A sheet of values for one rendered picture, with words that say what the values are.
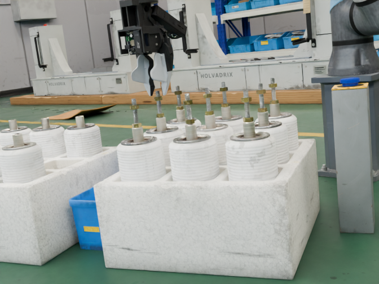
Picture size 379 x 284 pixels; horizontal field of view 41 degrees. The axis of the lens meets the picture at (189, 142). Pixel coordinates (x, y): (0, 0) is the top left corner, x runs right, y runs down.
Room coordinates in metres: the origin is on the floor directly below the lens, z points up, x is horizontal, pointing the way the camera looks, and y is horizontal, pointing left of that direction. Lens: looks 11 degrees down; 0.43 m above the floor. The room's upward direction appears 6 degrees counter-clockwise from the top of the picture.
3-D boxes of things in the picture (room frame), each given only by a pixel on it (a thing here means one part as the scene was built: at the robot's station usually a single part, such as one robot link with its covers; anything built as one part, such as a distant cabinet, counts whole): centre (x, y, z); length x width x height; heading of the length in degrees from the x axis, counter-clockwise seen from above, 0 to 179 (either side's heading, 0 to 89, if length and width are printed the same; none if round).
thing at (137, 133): (1.05, 0.10, 0.26); 0.02 x 0.02 x 0.03
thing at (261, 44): (6.78, -1.26, 0.36); 0.50 x 0.38 x 0.21; 136
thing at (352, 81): (1.07, -0.35, 0.32); 0.04 x 0.04 x 0.02
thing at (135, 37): (1.14, 0.07, 0.48); 0.09 x 0.08 x 0.12; 142
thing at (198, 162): (1.00, -0.01, 0.16); 0.10 x 0.10 x 0.18
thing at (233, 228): (1.11, -0.05, 0.09); 0.39 x 0.39 x 0.18; 68
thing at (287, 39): (6.49, -1.58, 0.36); 0.50 x 0.38 x 0.21; 136
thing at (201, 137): (1.00, -0.01, 0.25); 0.08 x 0.08 x 0.01
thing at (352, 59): (1.52, -0.51, 0.35); 0.15 x 0.15 x 0.10
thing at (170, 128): (1.16, 0.06, 0.25); 0.08 x 0.08 x 0.01
